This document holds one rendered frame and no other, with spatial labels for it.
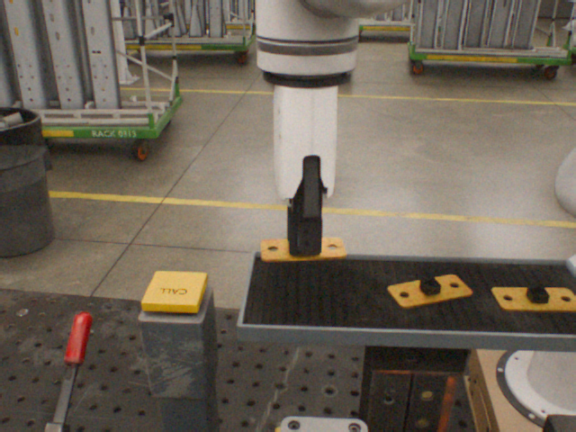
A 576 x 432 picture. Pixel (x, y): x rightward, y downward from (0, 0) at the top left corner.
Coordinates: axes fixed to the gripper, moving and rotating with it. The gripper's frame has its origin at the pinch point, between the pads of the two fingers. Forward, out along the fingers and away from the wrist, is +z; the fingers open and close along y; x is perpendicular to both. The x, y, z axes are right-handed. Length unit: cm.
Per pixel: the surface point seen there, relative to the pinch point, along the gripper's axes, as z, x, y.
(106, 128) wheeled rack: 96, -114, -333
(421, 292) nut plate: 7.5, 12.4, 1.2
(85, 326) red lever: 10.9, -23.3, 0.1
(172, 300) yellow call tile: 7.7, -13.7, 0.4
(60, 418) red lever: 16.3, -24.7, 7.6
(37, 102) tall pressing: 87, -178, -376
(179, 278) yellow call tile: 7.7, -13.4, -3.5
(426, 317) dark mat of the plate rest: 7.8, 11.8, 4.8
